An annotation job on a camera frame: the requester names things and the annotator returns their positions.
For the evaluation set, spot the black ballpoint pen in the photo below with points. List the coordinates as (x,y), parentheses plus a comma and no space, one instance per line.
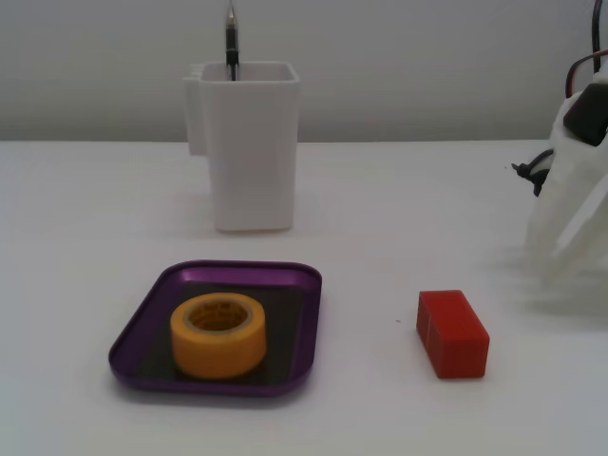
(231,43)

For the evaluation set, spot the white plastic pen holder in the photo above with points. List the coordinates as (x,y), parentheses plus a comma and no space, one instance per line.
(252,166)

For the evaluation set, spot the yellow masking tape roll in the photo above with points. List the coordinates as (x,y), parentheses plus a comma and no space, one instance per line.
(214,355)

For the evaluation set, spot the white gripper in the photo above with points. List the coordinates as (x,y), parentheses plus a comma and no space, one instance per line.
(570,199)

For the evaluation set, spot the purple metal tray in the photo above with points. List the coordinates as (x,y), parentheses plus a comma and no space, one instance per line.
(311,323)

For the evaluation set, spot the red ribbed plastic block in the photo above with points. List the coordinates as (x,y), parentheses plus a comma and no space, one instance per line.
(456,342)

